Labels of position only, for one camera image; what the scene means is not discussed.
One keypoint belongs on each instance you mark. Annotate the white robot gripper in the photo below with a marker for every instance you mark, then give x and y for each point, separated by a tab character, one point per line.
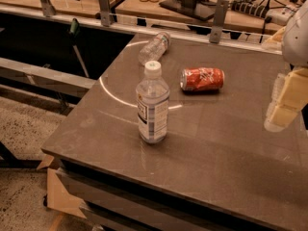
296	38

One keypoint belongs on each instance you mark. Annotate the clear bottle with blue label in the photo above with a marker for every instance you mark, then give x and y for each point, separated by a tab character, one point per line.
152	102

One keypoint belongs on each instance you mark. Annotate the clear empty plastic bottle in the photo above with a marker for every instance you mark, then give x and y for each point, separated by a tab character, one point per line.
155	48

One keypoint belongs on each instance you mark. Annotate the white power adapter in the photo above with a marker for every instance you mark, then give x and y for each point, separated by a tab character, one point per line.
281	16

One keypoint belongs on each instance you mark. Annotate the black power strip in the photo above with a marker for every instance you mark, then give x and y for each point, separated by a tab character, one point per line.
249	8

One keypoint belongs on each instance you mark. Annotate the red soda can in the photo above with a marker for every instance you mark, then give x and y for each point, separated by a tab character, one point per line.
201	79

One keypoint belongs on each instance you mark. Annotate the black monitor stand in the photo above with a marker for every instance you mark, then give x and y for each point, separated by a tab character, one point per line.
189	8

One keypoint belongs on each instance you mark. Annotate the wooden corner block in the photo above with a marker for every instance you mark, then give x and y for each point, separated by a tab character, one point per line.
58	198

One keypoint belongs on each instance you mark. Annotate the right metal bracket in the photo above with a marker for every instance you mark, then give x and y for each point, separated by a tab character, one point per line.
218	22

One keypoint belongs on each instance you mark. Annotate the metal bracket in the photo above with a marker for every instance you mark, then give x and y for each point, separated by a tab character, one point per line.
218	22
105	12
47	8

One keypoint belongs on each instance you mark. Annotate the middle metal bracket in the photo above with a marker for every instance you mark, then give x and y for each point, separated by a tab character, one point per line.
105	12

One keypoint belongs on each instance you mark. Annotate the left metal bracket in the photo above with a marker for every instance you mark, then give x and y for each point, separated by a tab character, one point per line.
47	8

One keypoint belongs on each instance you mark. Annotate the metal frame rail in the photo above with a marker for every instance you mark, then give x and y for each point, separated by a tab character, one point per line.
45	78

